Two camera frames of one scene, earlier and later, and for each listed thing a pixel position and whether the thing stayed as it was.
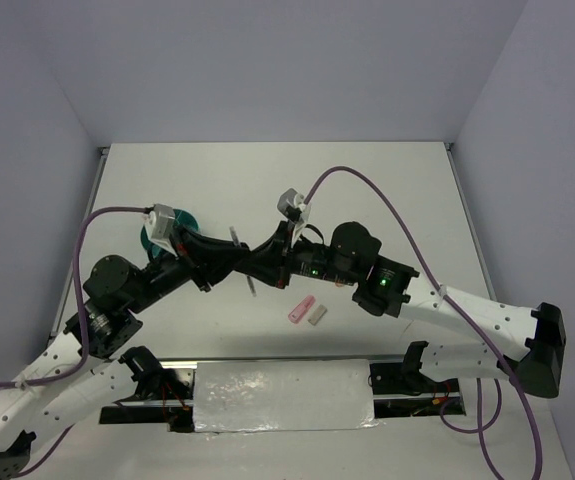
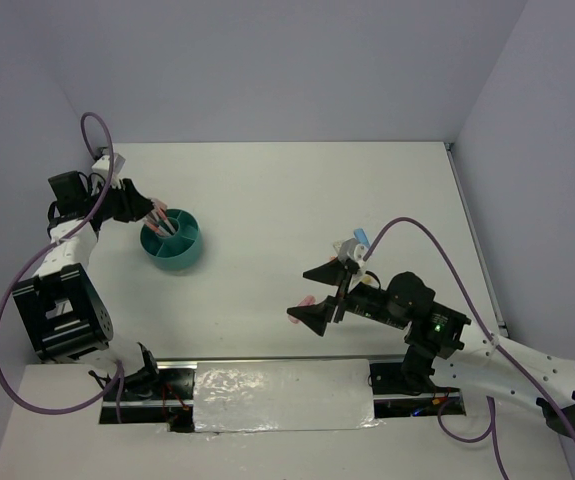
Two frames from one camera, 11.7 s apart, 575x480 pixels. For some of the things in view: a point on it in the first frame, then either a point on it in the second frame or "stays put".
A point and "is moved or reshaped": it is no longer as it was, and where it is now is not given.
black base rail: [169, 395] stays put
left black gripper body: [165, 275] to [110, 203]
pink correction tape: [301, 309] stays put
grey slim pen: [237, 242] is moved or reshaped
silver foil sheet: [288, 395] stays put
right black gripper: [272, 262] to [316, 316]
